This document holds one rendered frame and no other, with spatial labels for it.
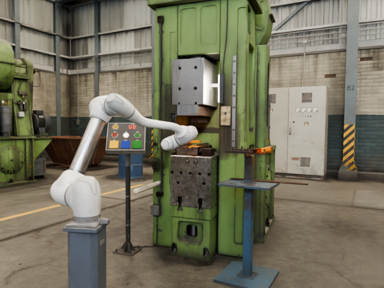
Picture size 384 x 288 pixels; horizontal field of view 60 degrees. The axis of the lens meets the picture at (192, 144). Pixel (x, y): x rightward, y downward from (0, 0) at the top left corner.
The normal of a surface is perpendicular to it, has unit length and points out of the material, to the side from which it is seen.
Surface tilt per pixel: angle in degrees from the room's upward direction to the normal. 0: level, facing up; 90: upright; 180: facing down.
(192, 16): 90
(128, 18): 90
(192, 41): 90
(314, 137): 90
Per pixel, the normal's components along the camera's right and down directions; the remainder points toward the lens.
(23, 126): 0.81, -0.15
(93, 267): 0.60, 0.06
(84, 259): -0.14, 0.05
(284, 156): -0.44, 0.04
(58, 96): 0.88, 0.04
